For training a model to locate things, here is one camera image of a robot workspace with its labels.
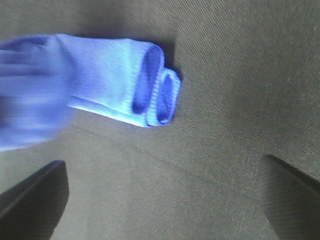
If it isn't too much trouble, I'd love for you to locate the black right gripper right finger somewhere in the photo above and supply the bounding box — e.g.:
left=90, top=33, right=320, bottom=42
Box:
left=256, top=155, right=320, bottom=240

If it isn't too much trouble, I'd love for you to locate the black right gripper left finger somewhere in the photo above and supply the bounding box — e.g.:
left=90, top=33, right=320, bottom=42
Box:
left=0, top=160, right=69, bottom=240

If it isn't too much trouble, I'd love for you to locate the blue microfibre towel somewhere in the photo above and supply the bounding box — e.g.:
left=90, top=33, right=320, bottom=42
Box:
left=0, top=33, right=181, bottom=151

